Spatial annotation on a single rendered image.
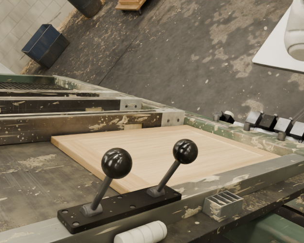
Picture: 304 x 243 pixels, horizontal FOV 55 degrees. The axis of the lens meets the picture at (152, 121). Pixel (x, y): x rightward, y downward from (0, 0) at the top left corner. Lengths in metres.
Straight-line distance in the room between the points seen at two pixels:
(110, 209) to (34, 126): 0.49
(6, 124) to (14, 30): 5.33
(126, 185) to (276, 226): 0.32
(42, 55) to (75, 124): 4.30
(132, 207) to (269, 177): 0.40
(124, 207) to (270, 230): 0.33
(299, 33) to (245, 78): 1.41
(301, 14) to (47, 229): 0.95
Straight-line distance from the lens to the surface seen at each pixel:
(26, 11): 6.18
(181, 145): 0.42
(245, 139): 1.05
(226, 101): 2.41
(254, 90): 2.37
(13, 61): 6.19
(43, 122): 0.88
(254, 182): 0.70
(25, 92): 1.36
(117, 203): 0.46
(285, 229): 0.68
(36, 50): 5.16
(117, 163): 0.34
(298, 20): 1.10
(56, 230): 0.42
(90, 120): 0.94
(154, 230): 0.45
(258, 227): 0.68
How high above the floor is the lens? 1.76
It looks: 40 degrees down
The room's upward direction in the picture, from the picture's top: 47 degrees counter-clockwise
